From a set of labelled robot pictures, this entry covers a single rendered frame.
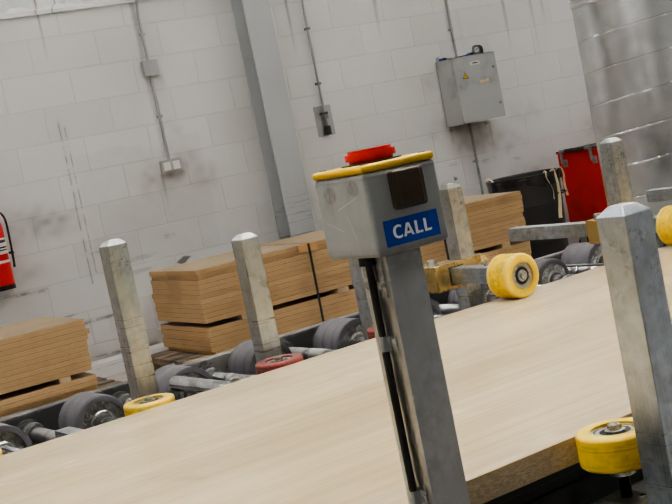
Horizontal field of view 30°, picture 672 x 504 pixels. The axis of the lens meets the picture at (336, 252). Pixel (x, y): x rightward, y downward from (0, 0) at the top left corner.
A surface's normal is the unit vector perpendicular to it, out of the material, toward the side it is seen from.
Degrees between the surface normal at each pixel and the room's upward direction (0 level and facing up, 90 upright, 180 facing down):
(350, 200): 90
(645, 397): 90
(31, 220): 90
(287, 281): 90
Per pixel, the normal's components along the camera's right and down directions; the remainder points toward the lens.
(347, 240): -0.81, 0.22
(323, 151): 0.48, -0.02
